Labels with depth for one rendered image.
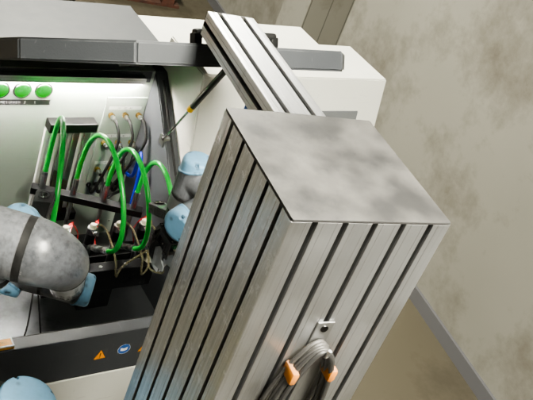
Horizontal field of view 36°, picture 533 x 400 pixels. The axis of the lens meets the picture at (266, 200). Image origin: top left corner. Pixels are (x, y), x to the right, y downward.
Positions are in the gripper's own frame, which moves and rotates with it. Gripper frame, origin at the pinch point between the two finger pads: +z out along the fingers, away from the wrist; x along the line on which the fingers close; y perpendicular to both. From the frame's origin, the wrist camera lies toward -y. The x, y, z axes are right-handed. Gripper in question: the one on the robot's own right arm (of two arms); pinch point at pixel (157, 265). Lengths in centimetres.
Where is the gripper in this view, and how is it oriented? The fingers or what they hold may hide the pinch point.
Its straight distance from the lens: 213.4
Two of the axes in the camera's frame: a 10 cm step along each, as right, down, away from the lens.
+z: -3.2, 7.8, 5.4
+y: 4.9, 6.2, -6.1
